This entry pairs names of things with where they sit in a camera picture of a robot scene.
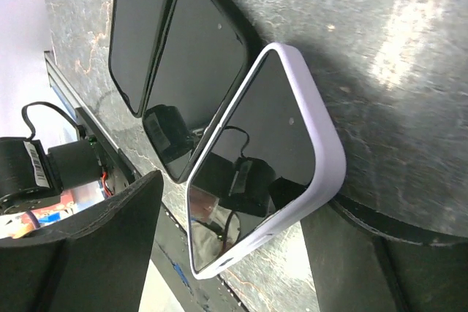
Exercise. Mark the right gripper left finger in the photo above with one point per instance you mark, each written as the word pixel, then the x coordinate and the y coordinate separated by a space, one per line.
pixel 95 260

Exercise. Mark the black phone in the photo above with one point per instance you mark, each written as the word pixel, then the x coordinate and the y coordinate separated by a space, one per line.
pixel 208 48
pixel 136 31

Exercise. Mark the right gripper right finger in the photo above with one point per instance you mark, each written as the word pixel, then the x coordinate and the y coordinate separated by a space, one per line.
pixel 362 260

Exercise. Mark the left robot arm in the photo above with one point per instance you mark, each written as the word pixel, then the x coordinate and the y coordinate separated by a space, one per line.
pixel 32 177

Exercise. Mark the lilac-cased phone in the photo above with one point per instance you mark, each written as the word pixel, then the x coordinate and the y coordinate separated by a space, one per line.
pixel 274 158

